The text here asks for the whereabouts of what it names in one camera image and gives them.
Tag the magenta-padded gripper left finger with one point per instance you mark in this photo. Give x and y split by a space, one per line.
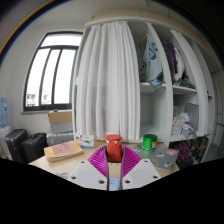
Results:
86 175

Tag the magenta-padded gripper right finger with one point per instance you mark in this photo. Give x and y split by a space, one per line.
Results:
143 173

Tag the orange-red charger block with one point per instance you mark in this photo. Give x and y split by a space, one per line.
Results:
114 151

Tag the grey laptop with stickers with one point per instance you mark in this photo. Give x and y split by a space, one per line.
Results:
165 157

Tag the green round can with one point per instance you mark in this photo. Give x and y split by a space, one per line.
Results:
150 142

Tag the small white printed box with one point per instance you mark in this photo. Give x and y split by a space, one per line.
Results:
87 141

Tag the yellow book with pink cover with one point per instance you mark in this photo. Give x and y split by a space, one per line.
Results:
63 150

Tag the colourful patterned bag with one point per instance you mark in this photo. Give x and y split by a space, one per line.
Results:
182 152

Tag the white radiator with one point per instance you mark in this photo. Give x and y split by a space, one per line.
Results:
60 138

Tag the pale grey box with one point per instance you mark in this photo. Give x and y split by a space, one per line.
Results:
62 127

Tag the black suitcase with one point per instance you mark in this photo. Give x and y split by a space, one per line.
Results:
35 146
15 143

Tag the white shelf unit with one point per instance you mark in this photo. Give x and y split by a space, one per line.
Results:
156 106

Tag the white curtain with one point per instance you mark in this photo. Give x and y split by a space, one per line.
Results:
106 83

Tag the blue water jug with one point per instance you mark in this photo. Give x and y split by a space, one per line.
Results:
3 113

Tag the black-framed window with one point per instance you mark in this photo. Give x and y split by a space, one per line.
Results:
50 73

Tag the black frame chair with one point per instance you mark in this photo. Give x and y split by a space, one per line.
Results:
201 143

